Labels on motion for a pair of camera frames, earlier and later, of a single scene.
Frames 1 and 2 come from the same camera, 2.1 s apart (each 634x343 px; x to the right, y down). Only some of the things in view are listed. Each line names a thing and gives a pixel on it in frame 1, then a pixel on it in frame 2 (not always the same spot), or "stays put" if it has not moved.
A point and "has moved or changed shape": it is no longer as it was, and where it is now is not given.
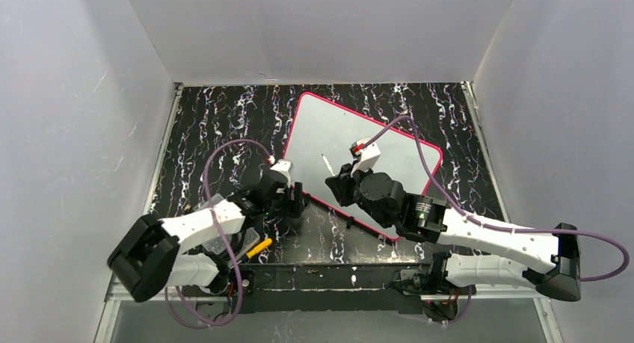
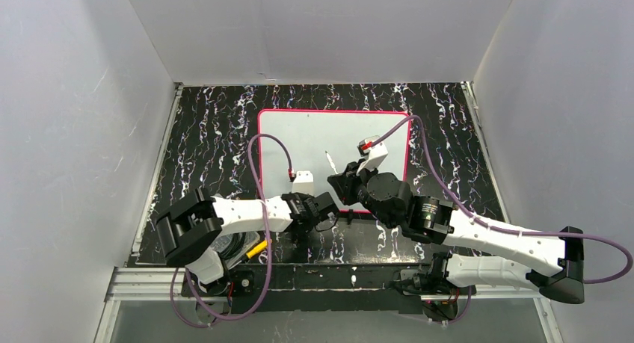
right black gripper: (344, 186) stays put
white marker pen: (327, 164) has moved or changed shape
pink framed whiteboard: (321, 140) has moved or changed shape
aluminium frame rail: (114, 292) stays put
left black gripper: (296, 202) → (322, 207)
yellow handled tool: (260, 246) stays put
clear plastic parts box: (239, 243) stays put
